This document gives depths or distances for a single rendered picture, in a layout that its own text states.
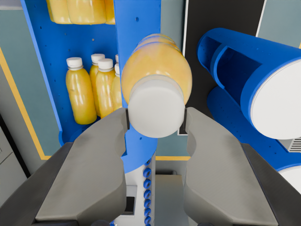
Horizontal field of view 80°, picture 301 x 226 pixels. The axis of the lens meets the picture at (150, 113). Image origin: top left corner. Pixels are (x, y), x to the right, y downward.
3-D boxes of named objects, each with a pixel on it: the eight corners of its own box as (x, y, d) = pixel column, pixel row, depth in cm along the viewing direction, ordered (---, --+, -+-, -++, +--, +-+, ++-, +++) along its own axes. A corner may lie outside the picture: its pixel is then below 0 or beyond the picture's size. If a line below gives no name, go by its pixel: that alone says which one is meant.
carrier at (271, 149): (231, 117, 160) (247, 88, 146) (298, 214, 84) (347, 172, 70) (201, 109, 157) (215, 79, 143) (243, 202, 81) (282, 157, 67)
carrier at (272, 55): (227, 18, 122) (189, 42, 130) (344, 33, 46) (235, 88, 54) (241, 55, 134) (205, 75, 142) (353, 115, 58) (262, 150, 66)
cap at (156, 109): (156, 67, 12) (156, 76, 10) (194, 105, 13) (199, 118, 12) (118, 105, 13) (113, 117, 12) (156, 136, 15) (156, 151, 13)
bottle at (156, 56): (156, 21, 27) (156, 30, 11) (187, 55, 29) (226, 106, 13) (126, 55, 30) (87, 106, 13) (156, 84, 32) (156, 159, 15)
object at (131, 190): (118, 188, 93) (111, 218, 80) (117, 182, 91) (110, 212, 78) (137, 188, 93) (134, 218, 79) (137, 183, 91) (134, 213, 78)
